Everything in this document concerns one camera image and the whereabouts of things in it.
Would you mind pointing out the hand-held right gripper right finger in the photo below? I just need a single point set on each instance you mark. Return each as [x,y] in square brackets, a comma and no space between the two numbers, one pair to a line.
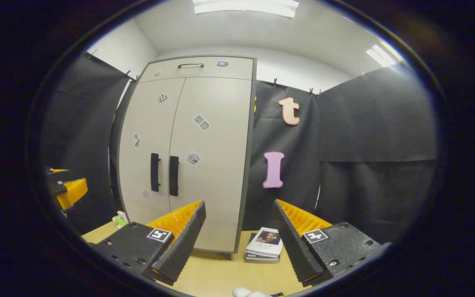
[293,243]

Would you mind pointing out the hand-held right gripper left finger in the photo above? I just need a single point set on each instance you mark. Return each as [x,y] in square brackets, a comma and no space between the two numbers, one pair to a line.
[188,239]

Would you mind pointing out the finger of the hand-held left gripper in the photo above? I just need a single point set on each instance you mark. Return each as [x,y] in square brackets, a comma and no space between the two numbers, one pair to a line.
[58,176]
[73,192]

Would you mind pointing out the grey cabinet door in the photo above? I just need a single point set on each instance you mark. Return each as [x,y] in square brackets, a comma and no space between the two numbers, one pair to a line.
[146,123]
[221,185]

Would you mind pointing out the grey double-door shoe cabinet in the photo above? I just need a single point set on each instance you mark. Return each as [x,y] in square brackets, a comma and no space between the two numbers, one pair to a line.
[237,68]

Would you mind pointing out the pink and green plush toy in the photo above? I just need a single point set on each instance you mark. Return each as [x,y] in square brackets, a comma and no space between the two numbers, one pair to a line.
[120,220]

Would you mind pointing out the black backdrop cloth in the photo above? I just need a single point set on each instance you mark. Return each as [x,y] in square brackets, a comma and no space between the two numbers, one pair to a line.
[365,144]

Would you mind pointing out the long ceiling light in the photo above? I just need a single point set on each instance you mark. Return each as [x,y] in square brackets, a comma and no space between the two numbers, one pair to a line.
[245,7]

